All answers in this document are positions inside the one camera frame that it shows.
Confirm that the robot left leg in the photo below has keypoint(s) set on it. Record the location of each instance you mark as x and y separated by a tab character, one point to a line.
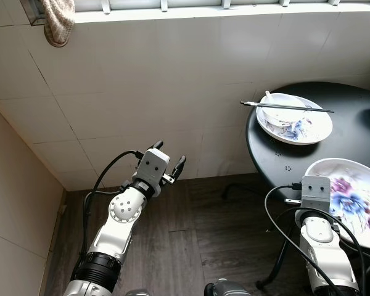
137	292

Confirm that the small floral plate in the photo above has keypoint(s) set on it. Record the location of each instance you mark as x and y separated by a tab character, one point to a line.
314	126

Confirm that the white window frame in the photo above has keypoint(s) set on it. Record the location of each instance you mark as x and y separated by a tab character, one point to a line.
203	13

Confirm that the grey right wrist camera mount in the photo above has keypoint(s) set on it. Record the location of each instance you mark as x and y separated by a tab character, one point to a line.
316	192

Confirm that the black table leg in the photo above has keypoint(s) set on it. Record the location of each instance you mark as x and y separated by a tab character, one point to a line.
268	277

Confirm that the robot leg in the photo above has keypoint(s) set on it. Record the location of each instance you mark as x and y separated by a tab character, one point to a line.
228	288
137	292

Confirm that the beige kitchen counter cabinet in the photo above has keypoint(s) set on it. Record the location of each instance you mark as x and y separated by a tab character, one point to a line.
18	203

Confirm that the white ceramic spoon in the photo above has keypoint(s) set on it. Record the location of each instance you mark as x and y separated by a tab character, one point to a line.
268	95

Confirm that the large floral plate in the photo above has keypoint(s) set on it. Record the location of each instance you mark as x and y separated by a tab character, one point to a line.
357	179

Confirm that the robot right leg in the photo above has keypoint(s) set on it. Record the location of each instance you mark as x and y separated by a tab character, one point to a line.
228	288

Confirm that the beige hanging towel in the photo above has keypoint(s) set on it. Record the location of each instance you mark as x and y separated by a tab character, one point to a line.
58	24

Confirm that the plain white bowl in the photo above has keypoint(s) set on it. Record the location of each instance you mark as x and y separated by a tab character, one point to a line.
283	118

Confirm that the black round table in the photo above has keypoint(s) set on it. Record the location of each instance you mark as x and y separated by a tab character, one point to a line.
351	142

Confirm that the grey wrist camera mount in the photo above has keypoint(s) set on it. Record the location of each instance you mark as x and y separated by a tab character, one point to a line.
154	166
316	192

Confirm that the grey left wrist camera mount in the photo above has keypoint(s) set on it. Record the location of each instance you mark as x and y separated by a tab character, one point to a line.
154	166

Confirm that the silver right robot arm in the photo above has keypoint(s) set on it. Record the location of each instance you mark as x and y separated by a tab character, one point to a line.
320	240

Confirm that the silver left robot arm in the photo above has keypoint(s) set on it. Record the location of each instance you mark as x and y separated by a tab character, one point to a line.
123	209

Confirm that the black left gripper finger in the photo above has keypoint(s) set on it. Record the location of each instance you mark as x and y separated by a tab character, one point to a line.
156	145
179	166

